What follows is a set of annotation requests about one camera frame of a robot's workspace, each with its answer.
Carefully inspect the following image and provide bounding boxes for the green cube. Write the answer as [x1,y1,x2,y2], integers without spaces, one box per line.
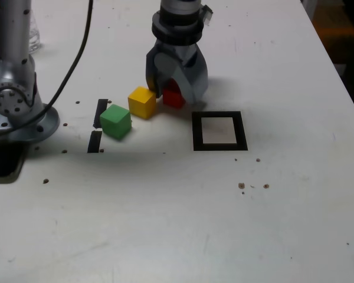
[99,104,133,141]

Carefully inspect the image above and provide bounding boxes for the clear plastic bottle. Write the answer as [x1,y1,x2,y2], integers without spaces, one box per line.
[28,8,42,54]

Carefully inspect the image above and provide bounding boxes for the gripper camera mount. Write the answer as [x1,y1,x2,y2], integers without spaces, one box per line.
[199,5,214,27]

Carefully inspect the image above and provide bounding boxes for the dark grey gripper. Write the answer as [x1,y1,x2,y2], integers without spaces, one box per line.
[146,41,209,104]

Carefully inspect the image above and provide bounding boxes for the red cube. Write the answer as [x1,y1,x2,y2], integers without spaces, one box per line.
[162,79,186,109]

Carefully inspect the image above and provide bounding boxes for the yellow cube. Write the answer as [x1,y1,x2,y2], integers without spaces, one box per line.
[127,85,158,120]

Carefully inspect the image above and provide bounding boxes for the black flat device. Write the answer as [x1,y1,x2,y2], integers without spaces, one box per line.
[0,143,29,184]

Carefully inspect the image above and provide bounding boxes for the black tape square outline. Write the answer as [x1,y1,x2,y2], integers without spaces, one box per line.
[191,110,248,152]

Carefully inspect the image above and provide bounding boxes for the black tape strip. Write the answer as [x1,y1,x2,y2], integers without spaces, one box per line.
[87,98,109,153]

